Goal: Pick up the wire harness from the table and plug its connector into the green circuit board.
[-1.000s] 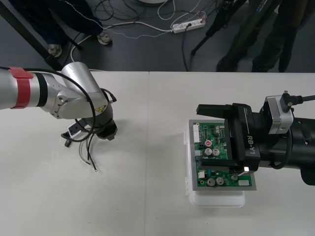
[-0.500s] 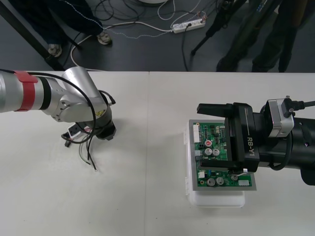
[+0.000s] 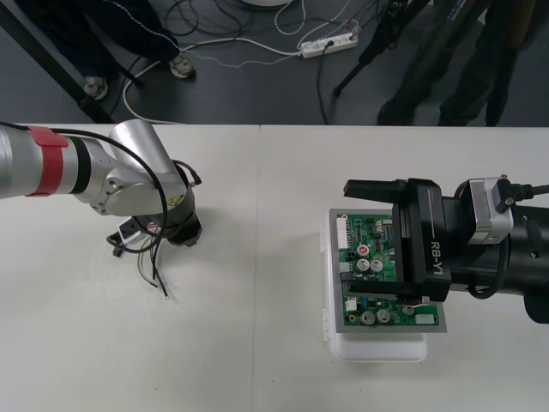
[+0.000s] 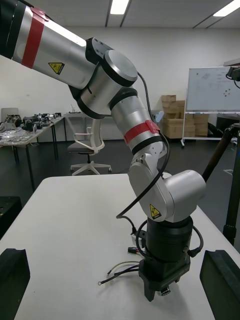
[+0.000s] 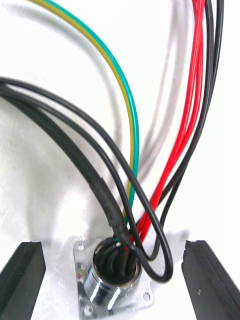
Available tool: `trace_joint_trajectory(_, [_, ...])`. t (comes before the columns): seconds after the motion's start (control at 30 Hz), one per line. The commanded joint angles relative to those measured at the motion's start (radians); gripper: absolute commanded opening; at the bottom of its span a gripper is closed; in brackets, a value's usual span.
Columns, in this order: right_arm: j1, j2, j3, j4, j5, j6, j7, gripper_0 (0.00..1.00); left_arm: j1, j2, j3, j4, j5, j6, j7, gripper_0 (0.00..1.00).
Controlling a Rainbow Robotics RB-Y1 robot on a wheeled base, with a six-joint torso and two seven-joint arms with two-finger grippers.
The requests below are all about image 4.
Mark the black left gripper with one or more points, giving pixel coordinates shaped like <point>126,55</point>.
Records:
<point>165,271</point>

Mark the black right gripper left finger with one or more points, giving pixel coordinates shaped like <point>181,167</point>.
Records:
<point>12,275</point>

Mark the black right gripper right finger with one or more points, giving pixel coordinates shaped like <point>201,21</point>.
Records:
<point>222,282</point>

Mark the silver and black left arm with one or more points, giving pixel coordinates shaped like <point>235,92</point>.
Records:
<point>62,57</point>

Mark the black tripod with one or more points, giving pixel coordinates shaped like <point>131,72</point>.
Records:
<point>235,187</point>

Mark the grey desk with clutter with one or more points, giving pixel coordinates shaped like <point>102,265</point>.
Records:
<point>20,136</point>

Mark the white office chair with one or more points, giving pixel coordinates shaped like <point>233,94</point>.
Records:
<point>82,147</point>

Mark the stack of cardboard boxes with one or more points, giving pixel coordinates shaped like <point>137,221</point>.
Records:
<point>175,122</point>

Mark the whiteboard on stand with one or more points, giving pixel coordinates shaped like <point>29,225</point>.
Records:
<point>212,90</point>

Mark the ceiling light panel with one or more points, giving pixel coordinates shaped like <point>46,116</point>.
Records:
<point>228,8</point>
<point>119,6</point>

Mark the pale grey left wrist camera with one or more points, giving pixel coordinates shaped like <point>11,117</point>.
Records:
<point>138,240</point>

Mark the black camera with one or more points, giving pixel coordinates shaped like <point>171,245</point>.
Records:
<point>235,73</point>

